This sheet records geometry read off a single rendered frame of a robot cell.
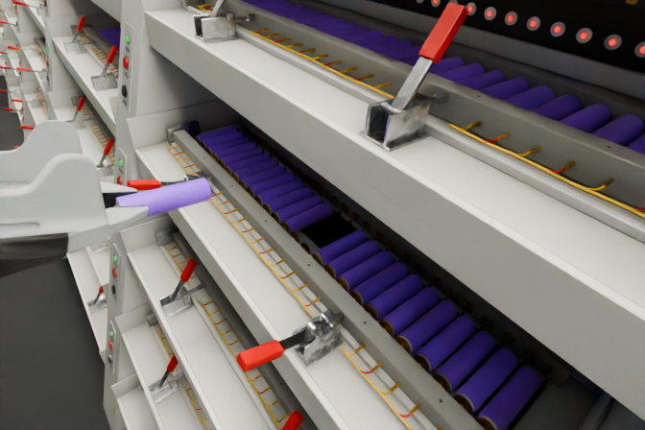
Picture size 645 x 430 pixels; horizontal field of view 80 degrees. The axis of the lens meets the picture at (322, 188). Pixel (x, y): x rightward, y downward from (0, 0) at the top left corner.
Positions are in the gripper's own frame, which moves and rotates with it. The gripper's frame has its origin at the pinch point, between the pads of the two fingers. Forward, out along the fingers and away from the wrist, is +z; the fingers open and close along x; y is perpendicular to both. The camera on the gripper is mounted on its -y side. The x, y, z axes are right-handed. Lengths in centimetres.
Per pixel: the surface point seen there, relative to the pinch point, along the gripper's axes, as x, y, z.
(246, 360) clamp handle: -9.8, -7.0, 6.7
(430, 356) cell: -16.9, -5.0, 19.8
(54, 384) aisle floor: 53, -86, 10
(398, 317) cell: -12.8, -4.7, 20.4
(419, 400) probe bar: -18.7, -6.5, 16.8
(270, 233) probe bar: 2.8, -5.7, 16.7
